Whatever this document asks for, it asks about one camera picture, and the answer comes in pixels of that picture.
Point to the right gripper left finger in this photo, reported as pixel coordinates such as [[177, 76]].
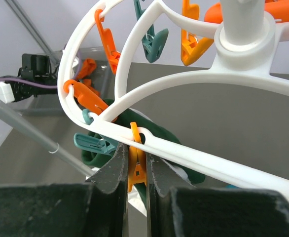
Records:
[[94, 208]]

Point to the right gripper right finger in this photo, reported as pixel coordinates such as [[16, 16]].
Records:
[[216, 212]]

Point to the yellow-orange clip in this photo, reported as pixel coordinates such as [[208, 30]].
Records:
[[136, 167]]

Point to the white round clip hanger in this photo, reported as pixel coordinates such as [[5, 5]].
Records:
[[246, 42]]

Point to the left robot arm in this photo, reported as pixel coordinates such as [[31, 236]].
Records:
[[36, 77]]

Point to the teal clip holding sock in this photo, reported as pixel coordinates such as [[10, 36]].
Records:
[[102, 145]]

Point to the orange clip holding socks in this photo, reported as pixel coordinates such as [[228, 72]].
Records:
[[86, 96]]

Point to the white printed sock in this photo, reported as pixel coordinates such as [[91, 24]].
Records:
[[164, 175]]

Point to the teal sock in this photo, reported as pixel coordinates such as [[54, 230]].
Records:
[[231, 186]]

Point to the white drying rack stand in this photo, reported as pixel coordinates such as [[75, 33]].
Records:
[[15, 120]]

